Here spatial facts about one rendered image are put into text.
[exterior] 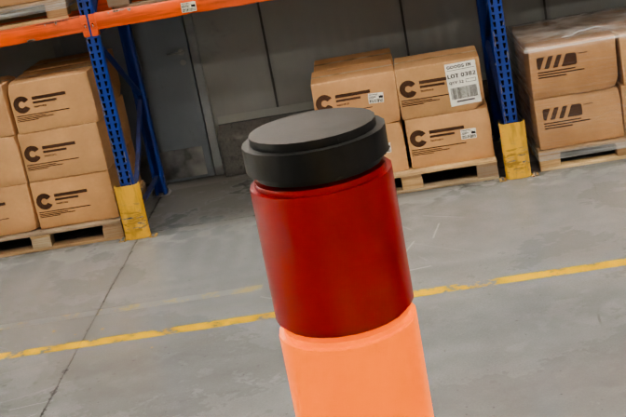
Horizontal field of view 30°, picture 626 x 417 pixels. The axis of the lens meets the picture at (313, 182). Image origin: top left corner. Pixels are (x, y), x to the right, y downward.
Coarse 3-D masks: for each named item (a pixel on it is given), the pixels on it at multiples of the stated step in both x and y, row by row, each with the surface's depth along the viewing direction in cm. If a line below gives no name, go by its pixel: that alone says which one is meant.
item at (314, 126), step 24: (288, 120) 41; (312, 120) 40; (336, 120) 40; (360, 120) 39; (384, 120) 40; (264, 144) 38; (288, 144) 38; (312, 144) 38; (336, 144) 38; (360, 144) 38; (384, 144) 39; (264, 168) 38; (288, 168) 38; (312, 168) 38; (336, 168) 38; (360, 168) 39
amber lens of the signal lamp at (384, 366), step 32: (416, 320) 41; (288, 352) 41; (320, 352) 40; (352, 352) 40; (384, 352) 40; (416, 352) 41; (320, 384) 40; (352, 384) 40; (384, 384) 40; (416, 384) 41; (320, 416) 41; (352, 416) 40; (384, 416) 40; (416, 416) 41
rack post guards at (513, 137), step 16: (512, 128) 791; (512, 144) 794; (512, 160) 797; (528, 160) 798; (512, 176) 800; (528, 176) 800; (128, 192) 814; (128, 208) 818; (144, 208) 824; (128, 224) 821; (144, 224) 822
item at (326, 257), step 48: (288, 192) 38; (336, 192) 38; (384, 192) 39; (288, 240) 39; (336, 240) 38; (384, 240) 39; (288, 288) 40; (336, 288) 39; (384, 288) 39; (336, 336) 40
